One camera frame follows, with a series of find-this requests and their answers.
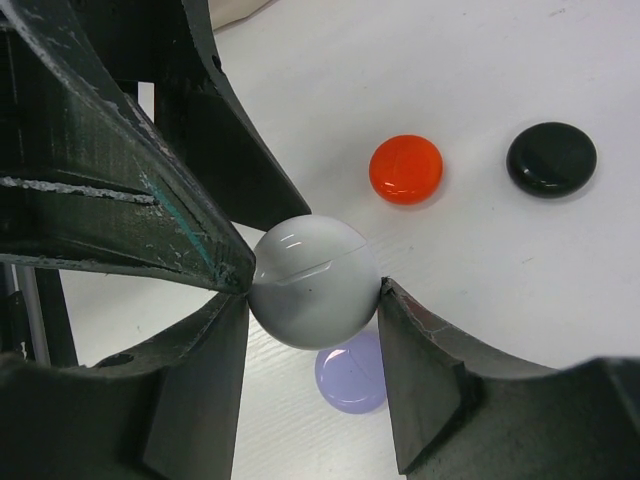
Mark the lilac earbud charging case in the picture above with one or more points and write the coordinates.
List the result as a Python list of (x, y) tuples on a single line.
[(350, 376)]

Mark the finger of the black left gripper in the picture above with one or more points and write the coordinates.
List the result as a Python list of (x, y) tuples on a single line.
[(171, 45), (88, 182)]

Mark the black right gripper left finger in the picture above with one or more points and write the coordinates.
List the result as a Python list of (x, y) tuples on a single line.
[(166, 408)]

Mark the white earbud charging case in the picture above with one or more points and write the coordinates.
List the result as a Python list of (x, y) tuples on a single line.
[(316, 284)]

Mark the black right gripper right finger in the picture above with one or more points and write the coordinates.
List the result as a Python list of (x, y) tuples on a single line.
[(461, 409)]

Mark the orange earbud charging case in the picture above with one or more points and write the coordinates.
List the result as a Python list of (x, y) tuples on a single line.
[(406, 169)]

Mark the black earbud charging case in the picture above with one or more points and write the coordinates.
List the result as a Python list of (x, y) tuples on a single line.
[(551, 160)]

